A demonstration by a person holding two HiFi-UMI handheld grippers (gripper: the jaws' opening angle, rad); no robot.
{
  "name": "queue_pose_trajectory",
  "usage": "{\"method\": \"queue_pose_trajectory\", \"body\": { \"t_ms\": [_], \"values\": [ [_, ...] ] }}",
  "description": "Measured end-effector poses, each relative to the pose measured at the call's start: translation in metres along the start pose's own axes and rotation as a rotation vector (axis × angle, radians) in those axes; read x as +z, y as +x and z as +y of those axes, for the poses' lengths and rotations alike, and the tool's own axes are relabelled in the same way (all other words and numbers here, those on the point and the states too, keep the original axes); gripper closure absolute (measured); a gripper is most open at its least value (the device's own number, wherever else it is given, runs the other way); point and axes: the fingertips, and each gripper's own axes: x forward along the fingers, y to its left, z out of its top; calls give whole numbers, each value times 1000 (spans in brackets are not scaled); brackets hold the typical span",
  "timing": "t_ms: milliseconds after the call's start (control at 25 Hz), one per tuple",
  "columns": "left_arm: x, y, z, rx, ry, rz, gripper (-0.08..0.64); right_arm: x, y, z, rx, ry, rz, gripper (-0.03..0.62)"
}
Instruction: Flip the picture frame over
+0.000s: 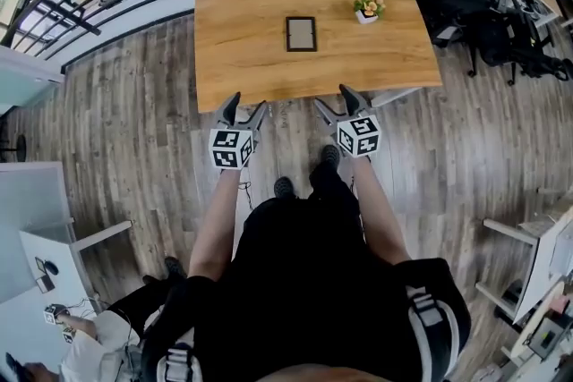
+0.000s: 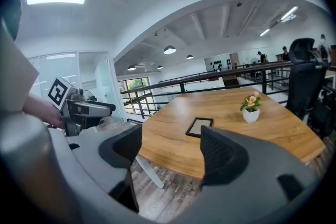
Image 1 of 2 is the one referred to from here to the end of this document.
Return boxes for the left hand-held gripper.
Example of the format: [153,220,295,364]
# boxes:
[209,92,269,171]

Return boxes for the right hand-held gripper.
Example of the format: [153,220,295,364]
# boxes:
[314,83,381,159]

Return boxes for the black picture frame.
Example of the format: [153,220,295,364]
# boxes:
[285,15,318,54]

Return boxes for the person's right forearm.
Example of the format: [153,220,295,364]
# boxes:
[351,156,413,267]

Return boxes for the person's left forearm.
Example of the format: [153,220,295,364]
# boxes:
[187,168,243,283]

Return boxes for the person's right black shoe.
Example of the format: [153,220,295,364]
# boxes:
[320,144,341,170]

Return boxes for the person's black shoe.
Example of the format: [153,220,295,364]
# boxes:
[320,144,341,170]
[273,176,295,199]

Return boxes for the white table leg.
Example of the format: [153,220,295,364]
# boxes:
[370,87,423,108]

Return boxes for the person's left black shoe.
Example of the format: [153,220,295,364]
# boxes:
[273,176,295,199]

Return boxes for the potted flowers in white pot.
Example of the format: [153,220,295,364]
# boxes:
[352,0,387,26]

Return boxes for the black office chair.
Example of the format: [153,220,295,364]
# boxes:
[420,0,516,80]
[478,8,573,86]

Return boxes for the person's black clothing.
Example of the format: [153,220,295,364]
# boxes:
[141,160,471,382]

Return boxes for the white desk with bar legs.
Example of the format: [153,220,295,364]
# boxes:
[474,205,573,336]

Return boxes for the white partition panel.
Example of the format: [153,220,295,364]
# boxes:
[0,160,75,305]

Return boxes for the white desk with slanted leg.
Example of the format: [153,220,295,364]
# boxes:
[17,218,135,315]

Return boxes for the grey device with green screen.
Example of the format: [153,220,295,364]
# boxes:
[523,317,566,361]

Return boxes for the grey shoulder strap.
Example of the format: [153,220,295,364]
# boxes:
[405,284,460,382]
[154,342,205,382]

